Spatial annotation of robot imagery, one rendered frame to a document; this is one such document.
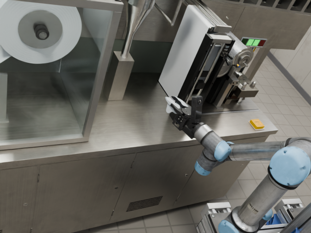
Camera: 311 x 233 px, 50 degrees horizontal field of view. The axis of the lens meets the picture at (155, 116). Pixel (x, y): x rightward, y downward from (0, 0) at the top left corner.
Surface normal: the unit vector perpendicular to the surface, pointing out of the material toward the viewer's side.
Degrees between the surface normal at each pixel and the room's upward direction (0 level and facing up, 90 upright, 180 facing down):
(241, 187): 0
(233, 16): 90
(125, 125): 0
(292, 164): 84
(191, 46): 90
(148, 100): 0
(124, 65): 90
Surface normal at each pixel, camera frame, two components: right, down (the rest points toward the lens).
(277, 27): 0.40, 0.68
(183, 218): 0.30, -0.73
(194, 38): -0.87, 0.06
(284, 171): -0.67, 0.15
